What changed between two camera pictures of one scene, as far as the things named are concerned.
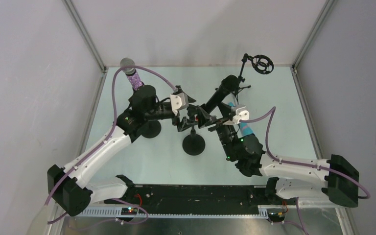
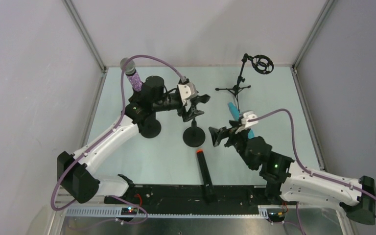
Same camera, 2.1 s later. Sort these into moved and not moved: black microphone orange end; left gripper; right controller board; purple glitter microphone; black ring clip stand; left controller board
Moved: black microphone orange end; left gripper
Not moved: right controller board; left controller board; purple glitter microphone; black ring clip stand
